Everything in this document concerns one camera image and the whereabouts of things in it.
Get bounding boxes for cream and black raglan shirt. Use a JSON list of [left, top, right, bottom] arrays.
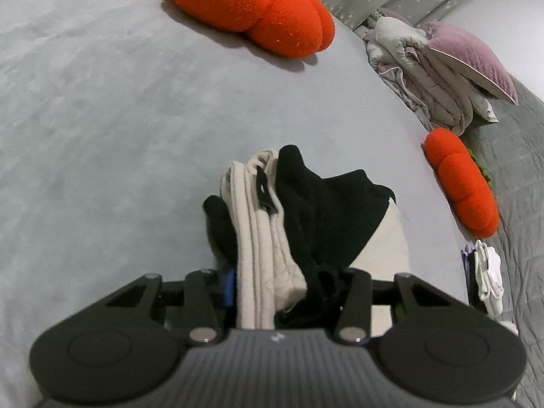
[[203, 144, 411, 332]]

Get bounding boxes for purple pillow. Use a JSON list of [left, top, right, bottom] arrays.
[[425, 21, 519, 106]]

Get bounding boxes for grey padded headboard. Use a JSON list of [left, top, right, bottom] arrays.
[[461, 74, 544, 408]]

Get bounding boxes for large orange pumpkin cushion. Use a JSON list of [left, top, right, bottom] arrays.
[[143, 0, 336, 59]]

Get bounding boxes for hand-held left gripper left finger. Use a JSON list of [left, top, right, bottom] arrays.
[[105, 269, 234, 346]]

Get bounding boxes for grey bed sheet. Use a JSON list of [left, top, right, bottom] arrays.
[[0, 0, 481, 408]]

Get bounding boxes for folded white clothes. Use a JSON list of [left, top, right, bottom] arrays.
[[472, 240, 519, 334]]

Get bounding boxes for folded grey and pink quilt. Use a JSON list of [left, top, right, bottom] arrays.
[[355, 8, 500, 137]]

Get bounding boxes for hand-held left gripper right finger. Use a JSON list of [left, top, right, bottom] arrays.
[[334, 270, 451, 345]]

